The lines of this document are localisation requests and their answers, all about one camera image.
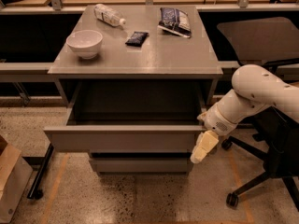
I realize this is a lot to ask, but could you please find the clear plastic water bottle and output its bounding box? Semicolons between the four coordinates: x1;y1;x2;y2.
93;4;126;27

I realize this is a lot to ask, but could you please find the grey drawer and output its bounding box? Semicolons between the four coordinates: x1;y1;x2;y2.
89;153;193;173
44;79;203;153

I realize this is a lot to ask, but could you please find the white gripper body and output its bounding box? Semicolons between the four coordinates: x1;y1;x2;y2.
204;104;236;136

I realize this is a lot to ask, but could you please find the grey bottom drawer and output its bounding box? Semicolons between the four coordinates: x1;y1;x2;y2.
89;153;193;173

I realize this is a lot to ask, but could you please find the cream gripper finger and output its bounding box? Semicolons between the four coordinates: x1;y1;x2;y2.
190;131;219;164
197;112;207;123

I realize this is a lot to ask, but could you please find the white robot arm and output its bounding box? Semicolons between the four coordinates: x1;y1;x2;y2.
191;64;299;163

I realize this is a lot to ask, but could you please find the blue chip bag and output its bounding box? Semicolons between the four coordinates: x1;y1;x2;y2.
158;7;192;38

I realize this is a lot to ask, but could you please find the grey drawer cabinet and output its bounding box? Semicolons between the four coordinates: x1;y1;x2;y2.
47;5;223;176

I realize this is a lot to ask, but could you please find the cardboard box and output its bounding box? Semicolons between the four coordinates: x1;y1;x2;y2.
0;136;33;224

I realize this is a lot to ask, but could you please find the small dark snack packet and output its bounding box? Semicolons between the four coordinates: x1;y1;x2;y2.
125;32;149;47

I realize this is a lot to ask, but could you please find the white ceramic bowl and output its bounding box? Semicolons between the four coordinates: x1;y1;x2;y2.
66;30;103;59

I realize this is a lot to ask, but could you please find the grey top drawer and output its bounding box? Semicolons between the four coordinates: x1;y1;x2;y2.
44;79;203;153

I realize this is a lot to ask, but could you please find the black office chair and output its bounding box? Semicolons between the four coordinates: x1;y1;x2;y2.
217;17;299;209

